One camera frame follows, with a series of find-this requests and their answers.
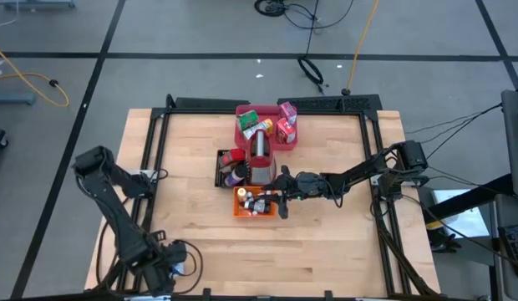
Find black floor cable bundle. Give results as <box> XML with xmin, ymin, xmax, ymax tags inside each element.
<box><xmin>253</xmin><ymin>0</ymin><xmax>356</xmax><ymax>31</ymax></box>

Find black coiled hanging cable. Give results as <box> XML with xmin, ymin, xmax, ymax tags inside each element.
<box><xmin>296</xmin><ymin>0</ymin><xmax>327</xmax><ymax>95</ymax></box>

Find purple Raisin Bran cereal box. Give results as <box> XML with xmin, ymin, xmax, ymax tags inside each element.
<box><xmin>278</xmin><ymin>101</ymin><xmax>298</xmax><ymax>126</ymax></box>

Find black keyboard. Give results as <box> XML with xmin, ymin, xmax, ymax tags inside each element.
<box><xmin>498</xmin><ymin>223</ymin><xmax>518</xmax><ymax>278</ymax></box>

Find black plastic basket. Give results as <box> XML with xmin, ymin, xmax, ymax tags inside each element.
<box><xmin>214</xmin><ymin>149</ymin><xmax>247</xmax><ymax>188</ymax></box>

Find yellow cereal box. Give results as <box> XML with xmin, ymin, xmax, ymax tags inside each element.
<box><xmin>241</xmin><ymin>118</ymin><xmax>275</xmax><ymax>140</ymax></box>

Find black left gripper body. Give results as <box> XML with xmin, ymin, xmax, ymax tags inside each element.
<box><xmin>141</xmin><ymin>242</ymin><xmax>188</xmax><ymax>297</ymax></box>

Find yellow floor cable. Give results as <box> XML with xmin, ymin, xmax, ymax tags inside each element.
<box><xmin>0</xmin><ymin>43</ymin><xmax>70</xmax><ymax>108</ymax></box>

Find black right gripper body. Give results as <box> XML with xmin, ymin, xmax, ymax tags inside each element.
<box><xmin>275</xmin><ymin>165</ymin><xmax>327</xmax><ymax>220</ymax></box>

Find orange plastic basket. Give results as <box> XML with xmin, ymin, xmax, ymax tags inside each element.
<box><xmin>232</xmin><ymin>186</ymin><xmax>281</xmax><ymax>219</ymax></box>

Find black beam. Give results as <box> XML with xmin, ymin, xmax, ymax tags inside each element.
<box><xmin>421</xmin><ymin>173</ymin><xmax>515</xmax><ymax>222</ymax></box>

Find red-lidded patterned paprika tin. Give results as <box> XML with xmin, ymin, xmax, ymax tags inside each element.
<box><xmin>220</xmin><ymin>148</ymin><xmax>246</xmax><ymax>168</ymax></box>

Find grey cabinet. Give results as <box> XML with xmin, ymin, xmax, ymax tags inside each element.
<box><xmin>500</xmin><ymin>89</ymin><xmax>518</xmax><ymax>197</ymax></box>

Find white box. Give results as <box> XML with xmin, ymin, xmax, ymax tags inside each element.
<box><xmin>432</xmin><ymin>188</ymin><xmax>490</xmax><ymax>239</ymax></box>

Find grey floor bar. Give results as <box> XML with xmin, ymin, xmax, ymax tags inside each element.
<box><xmin>0</xmin><ymin>92</ymin><xmax>36</xmax><ymax>105</ymax></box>
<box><xmin>0</xmin><ymin>0</ymin><xmax>76</xmax><ymax>12</ymax></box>

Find black aluminium table frame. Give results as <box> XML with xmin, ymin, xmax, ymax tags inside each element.
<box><xmin>89</xmin><ymin>94</ymin><xmax>444</xmax><ymax>300</ymax></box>

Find black and yellow floor object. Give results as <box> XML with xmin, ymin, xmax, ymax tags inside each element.
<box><xmin>425</xmin><ymin>220</ymin><xmax>463</xmax><ymax>254</ymax></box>

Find green cereal box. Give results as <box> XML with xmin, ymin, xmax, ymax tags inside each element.
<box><xmin>236</xmin><ymin>110</ymin><xmax>260</xmax><ymax>133</ymax></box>

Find purple spice bottle black cap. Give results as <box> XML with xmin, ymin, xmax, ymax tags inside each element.
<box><xmin>224</xmin><ymin>162</ymin><xmax>250</xmax><ymax>188</ymax></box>

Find black perforated panel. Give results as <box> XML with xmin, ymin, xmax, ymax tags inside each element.
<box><xmin>277</xmin><ymin>94</ymin><xmax>383</xmax><ymax>113</ymax></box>

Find red plastic bin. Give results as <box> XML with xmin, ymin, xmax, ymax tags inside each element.
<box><xmin>233</xmin><ymin>104</ymin><xmax>298</xmax><ymax>151</ymax></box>

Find black floor cables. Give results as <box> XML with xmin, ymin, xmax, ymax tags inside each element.
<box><xmin>404</xmin><ymin>102</ymin><xmax>503</xmax><ymax>154</ymax></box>

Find red Froot Loops cereal box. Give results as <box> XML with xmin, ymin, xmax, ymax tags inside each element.
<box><xmin>275</xmin><ymin>117</ymin><xmax>297</xmax><ymax>145</ymax></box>

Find yellow hanging cable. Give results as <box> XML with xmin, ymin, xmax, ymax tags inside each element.
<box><xmin>344</xmin><ymin>0</ymin><xmax>380</xmax><ymax>96</ymax></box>

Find black flat panel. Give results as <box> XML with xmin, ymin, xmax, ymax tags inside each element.
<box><xmin>174</xmin><ymin>97</ymin><xmax>251</xmax><ymax>110</ymax></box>

